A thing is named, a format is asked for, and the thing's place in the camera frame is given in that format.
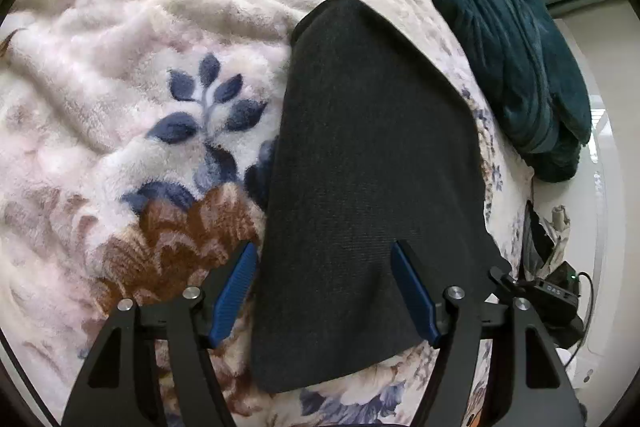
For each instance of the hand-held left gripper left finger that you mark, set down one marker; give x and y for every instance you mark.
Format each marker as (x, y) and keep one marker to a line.
(232, 294)

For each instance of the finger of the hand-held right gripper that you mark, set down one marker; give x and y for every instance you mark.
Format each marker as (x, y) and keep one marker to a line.
(502, 278)

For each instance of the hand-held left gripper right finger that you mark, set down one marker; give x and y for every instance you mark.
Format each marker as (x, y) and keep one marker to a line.
(415, 294)

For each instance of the dark striped sweater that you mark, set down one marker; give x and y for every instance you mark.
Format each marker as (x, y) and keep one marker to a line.
(370, 187)

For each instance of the dark patterned cloth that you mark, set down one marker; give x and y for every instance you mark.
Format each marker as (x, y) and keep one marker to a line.
(537, 239)

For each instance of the white headboard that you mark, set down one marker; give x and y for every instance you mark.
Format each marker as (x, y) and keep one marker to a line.
(612, 207)

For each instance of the teal plush blanket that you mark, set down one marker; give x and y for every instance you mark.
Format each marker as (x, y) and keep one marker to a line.
(510, 57)

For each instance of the floral fleece blanket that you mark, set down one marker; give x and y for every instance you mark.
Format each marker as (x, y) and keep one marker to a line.
(130, 97)

